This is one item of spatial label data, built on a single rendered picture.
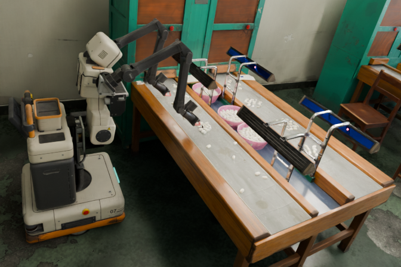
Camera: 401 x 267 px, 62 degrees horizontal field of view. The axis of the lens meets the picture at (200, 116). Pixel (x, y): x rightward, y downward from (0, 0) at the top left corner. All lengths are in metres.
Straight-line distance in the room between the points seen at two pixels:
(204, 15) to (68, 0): 1.35
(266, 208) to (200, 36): 1.77
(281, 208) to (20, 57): 2.88
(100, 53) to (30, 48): 1.75
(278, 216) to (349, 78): 3.20
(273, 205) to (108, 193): 1.21
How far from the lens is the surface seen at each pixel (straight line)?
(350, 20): 4.92
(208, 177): 2.04
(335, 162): 2.59
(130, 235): 2.69
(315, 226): 2.12
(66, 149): 2.19
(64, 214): 2.51
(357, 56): 4.82
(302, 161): 1.83
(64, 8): 3.66
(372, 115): 4.27
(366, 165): 2.66
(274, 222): 1.94
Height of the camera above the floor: 2.09
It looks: 31 degrees down
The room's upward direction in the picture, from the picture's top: 10 degrees clockwise
